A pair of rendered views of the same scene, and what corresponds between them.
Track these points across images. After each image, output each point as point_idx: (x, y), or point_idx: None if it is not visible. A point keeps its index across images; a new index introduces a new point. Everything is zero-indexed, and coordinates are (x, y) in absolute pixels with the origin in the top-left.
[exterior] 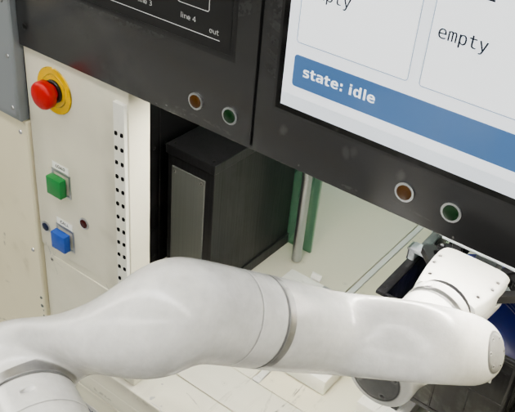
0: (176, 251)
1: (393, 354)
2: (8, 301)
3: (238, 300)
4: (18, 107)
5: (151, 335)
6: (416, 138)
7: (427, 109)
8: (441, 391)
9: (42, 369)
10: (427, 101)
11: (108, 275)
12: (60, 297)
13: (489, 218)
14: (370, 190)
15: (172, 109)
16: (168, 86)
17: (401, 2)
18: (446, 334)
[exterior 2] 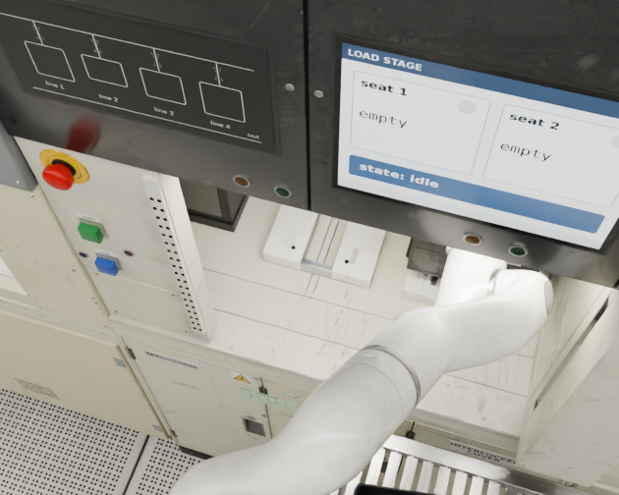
0: (190, 198)
1: (482, 350)
2: (55, 301)
3: (385, 409)
4: (26, 183)
5: (339, 475)
6: (481, 208)
7: (492, 192)
8: None
9: None
10: (492, 188)
11: (165, 283)
12: (113, 296)
13: (553, 253)
14: (438, 238)
15: (214, 186)
16: (207, 170)
17: (461, 126)
18: (519, 318)
